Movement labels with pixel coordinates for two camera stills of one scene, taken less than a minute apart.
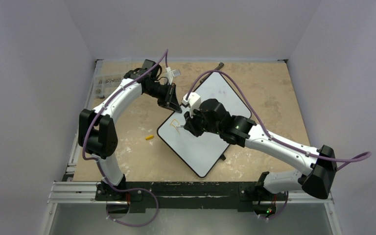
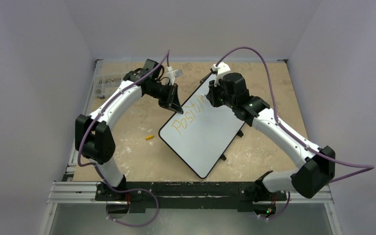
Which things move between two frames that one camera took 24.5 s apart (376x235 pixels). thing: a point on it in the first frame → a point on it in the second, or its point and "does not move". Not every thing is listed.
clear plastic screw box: (105, 85) does not move
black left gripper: (170, 101) does not move
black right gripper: (194, 122) → (212, 98)
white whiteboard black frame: (199, 152) does not move
